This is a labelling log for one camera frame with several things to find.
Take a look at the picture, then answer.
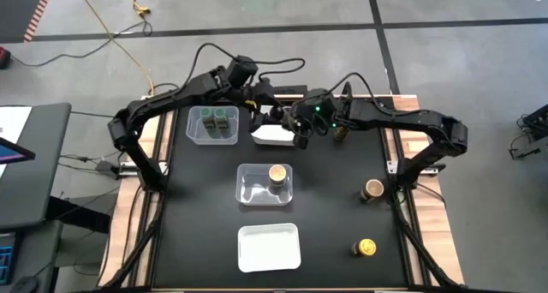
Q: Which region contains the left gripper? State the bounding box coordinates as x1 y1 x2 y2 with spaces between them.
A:
250 93 287 135

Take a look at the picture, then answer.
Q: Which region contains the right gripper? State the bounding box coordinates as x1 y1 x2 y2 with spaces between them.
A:
289 111 329 151

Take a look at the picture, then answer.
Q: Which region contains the green-lid spice jar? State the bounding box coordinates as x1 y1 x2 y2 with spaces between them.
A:
200 107 216 136
213 107 230 137

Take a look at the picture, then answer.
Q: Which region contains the tan-lid spice jar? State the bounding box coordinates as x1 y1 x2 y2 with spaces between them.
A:
268 164 289 195
360 178 385 203

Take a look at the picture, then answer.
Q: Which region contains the white plastic bin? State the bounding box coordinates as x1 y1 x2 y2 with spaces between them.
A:
250 105 297 147
237 223 302 273

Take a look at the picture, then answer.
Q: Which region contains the clear plastic bin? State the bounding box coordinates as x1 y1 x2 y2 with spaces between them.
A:
235 163 295 207
185 105 240 147

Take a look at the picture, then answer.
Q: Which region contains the grey power adapter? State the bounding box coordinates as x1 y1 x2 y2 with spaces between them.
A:
94 158 116 174

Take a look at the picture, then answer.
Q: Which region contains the grey desk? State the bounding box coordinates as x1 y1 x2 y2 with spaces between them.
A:
0 103 73 230

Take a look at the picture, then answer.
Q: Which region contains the white paper sheet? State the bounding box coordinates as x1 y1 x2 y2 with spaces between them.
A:
0 106 33 157

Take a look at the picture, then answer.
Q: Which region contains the tablet screen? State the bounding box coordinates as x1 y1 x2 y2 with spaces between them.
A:
0 136 36 165

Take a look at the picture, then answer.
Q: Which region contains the dark mat striped orange edge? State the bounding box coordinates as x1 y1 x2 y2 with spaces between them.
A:
0 0 57 44

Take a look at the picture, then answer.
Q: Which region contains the keyboard with blue lights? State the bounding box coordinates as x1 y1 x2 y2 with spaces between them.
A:
0 232 18 286

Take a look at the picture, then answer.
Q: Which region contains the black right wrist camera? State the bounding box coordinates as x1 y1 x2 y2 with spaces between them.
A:
306 90 340 114

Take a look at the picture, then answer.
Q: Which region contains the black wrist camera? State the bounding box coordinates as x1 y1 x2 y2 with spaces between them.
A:
226 56 259 87
306 90 340 114

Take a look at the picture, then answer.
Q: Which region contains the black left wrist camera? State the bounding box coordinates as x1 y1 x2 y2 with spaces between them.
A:
226 56 259 87

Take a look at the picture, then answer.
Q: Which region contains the black left camera cable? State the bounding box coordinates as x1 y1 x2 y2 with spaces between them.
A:
251 57 307 78

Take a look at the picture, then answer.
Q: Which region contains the black camera cable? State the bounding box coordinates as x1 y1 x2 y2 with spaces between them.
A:
251 57 307 78
327 72 397 117

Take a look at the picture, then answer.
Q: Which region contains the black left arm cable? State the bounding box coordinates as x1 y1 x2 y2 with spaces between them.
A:
182 42 241 91

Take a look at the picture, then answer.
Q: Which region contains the black right camera cable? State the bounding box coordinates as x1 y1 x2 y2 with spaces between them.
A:
327 72 397 117

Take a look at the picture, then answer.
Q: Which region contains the yellow plug cable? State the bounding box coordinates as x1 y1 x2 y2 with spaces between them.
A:
130 0 152 18

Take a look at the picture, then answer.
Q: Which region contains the black floor cable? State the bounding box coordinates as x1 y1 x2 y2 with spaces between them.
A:
10 21 154 68

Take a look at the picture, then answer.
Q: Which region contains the long yellow floor cable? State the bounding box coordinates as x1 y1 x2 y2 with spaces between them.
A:
71 0 155 96

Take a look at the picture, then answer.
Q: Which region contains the black equipment with cables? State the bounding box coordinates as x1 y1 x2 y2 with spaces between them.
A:
508 104 548 160

